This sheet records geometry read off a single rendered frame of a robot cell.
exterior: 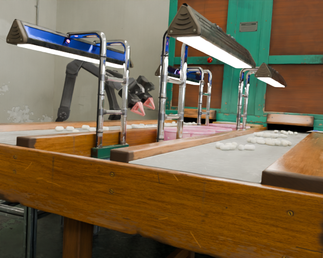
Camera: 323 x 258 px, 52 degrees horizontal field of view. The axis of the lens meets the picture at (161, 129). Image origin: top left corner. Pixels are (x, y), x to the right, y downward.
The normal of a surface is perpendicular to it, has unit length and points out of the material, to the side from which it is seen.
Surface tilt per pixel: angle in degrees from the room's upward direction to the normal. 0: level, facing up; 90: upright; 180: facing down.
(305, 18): 90
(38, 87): 90
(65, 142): 90
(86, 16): 89
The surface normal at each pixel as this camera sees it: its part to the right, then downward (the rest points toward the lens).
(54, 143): 0.89, 0.08
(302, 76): -0.46, 0.04
